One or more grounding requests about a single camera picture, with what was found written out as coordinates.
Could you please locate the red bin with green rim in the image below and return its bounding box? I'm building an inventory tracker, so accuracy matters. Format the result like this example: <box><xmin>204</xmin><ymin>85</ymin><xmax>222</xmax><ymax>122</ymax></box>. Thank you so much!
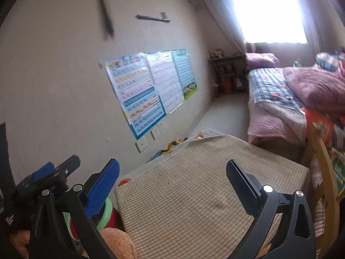
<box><xmin>66</xmin><ymin>198</ymin><xmax>124</xmax><ymax>241</ymax></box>

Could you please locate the orange plush toy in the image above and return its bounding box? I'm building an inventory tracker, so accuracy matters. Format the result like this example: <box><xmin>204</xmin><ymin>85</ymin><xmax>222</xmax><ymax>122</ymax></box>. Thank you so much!
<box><xmin>9</xmin><ymin>227</ymin><xmax>137</xmax><ymax>258</ymax></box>

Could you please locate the yellow toy vehicle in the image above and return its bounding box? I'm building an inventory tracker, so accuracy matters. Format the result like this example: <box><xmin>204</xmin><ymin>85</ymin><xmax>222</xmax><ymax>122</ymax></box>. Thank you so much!
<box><xmin>153</xmin><ymin>140</ymin><xmax>182</xmax><ymax>159</ymax></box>

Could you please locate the blue learning chart poster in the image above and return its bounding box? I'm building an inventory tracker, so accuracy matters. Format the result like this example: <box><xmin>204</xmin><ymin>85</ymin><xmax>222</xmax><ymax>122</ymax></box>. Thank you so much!
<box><xmin>104</xmin><ymin>53</ymin><xmax>166</xmax><ymax>139</ymax></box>

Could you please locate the white table chart poster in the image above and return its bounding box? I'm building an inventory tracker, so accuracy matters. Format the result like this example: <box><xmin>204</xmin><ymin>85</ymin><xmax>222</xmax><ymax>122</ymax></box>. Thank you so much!
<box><xmin>146</xmin><ymin>51</ymin><xmax>184</xmax><ymax>114</ymax></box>

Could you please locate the teal cartoon chart poster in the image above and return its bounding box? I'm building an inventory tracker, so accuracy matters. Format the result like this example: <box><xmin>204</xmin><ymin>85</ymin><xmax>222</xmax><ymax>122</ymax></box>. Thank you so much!
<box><xmin>171</xmin><ymin>49</ymin><xmax>198</xmax><ymax>100</ymax></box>

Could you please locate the pink fuzzy blanket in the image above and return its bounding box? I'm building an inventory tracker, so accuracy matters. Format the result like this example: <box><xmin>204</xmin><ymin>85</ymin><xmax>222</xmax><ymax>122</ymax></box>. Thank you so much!
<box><xmin>283</xmin><ymin>67</ymin><xmax>344</xmax><ymax>114</ymax></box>

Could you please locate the white quilted blanket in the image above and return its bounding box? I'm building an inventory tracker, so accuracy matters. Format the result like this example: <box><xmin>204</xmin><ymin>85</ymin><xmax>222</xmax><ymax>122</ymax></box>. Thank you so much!
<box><xmin>248</xmin><ymin>68</ymin><xmax>306</xmax><ymax>144</ymax></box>

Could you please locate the dark corner shelf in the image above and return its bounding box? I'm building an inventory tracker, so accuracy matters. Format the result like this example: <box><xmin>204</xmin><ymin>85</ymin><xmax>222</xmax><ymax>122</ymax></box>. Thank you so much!
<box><xmin>208</xmin><ymin>49</ymin><xmax>249</xmax><ymax>97</ymax></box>

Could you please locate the purple pillow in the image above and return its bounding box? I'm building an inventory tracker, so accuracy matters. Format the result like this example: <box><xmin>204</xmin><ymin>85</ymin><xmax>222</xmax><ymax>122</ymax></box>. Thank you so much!
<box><xmin>246</xmin><ymin>53</ymin><xmax>280</xmax><ymax>69</ymax></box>

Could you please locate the lilac window curtain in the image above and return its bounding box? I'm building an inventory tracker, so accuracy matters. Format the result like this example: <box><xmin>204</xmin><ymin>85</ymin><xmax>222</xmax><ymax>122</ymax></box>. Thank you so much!
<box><xmin>202</xmin><ymin>0</ymin><xmax>246</xmax><ymax>53</ymax></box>

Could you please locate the white wall socket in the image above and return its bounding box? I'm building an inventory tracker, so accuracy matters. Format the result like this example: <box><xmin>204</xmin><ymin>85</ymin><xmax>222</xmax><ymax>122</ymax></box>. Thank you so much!
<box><xmin>135</xmin><ymin>136</ymin><xmax>148</xmax><ymax>153</ymax></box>
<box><xmin>150</xmin><ymin>125</ymin><xmax>161</xmax><ymax>140</ymax></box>

